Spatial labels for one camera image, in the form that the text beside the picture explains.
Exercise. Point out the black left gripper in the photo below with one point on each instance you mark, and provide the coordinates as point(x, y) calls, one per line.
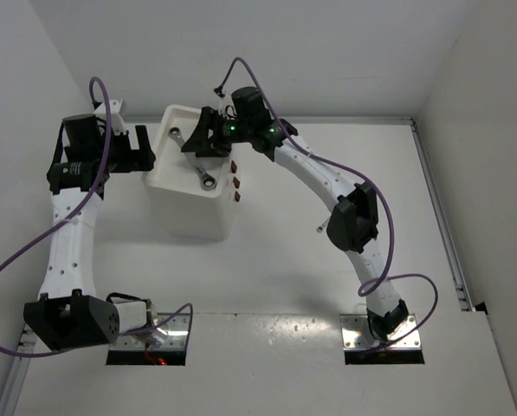
point(134, 160)

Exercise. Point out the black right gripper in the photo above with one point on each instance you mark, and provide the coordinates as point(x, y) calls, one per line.
point(201, 140)

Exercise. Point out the large ratchet wrench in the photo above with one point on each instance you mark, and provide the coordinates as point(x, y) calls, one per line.
point(207, 181)

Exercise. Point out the small combination wrench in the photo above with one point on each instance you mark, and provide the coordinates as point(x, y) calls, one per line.
point(321, 228)

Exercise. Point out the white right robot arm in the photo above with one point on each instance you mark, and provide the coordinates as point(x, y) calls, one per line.
point(353, 223)

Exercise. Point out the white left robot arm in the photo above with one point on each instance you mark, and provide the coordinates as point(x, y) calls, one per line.
point(68, 314)

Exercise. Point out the white drawer cabinet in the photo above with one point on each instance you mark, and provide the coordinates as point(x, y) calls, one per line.
point(179, 200)

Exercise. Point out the white front cover board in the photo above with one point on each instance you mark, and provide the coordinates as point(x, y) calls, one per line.
point(280, 365)

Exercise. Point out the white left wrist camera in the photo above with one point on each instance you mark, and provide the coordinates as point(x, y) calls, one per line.
point(116, 115)

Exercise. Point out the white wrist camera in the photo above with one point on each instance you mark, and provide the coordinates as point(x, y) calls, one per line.
point(116, 115)
point(225, 106)

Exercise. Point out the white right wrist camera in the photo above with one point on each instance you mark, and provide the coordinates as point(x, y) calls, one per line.
point(225, 106)

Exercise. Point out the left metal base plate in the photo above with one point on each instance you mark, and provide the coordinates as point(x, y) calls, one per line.
point(170, 337)

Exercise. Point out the aluminium frame rail left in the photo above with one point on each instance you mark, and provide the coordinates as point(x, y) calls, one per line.
point(18, 371)

